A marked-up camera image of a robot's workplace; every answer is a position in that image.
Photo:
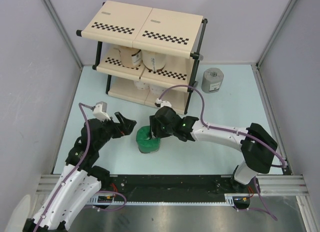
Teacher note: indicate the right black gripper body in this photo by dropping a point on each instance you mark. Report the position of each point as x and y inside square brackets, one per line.
[162, 132]

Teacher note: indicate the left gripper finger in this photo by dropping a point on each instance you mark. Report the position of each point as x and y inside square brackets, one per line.
[127, 126]
[121, 119]

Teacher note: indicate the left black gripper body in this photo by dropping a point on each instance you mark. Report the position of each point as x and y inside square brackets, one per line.
[109, 128]

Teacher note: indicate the green paper roll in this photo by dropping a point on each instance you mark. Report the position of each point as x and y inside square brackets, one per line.
[146, 144]

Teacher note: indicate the white flowered paper roll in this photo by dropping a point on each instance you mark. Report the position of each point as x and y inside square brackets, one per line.
[156, 90]

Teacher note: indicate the white dotted paper roll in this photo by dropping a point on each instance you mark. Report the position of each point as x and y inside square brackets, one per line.
[141, 85]

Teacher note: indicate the cream paper roll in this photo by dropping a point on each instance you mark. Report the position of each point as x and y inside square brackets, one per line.
[153, 61]

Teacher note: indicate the brown paper roll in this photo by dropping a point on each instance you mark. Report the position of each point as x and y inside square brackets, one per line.
[130, 57]

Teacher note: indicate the grey paper roll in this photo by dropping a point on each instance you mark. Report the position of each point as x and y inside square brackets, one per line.
[212, 80]

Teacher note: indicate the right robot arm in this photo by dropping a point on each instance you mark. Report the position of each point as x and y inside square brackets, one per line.
[254, 143]

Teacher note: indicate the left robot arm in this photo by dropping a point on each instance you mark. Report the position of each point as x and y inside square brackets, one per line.
[80, 178]

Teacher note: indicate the beige three-tier shelf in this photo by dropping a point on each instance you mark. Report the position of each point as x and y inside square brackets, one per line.
[177, 35]

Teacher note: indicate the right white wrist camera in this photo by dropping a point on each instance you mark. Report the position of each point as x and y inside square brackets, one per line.
[162, 103]

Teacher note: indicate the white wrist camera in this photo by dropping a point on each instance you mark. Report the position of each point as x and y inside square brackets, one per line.
[100, 112]
[162, 103]

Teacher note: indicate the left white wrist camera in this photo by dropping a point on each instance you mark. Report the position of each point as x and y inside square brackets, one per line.
[100, 112]

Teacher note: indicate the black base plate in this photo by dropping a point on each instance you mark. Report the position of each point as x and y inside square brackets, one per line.
[173, 190]

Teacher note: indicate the aluminium frame rail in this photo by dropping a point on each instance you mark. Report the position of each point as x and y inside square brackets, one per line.
[47, 183]

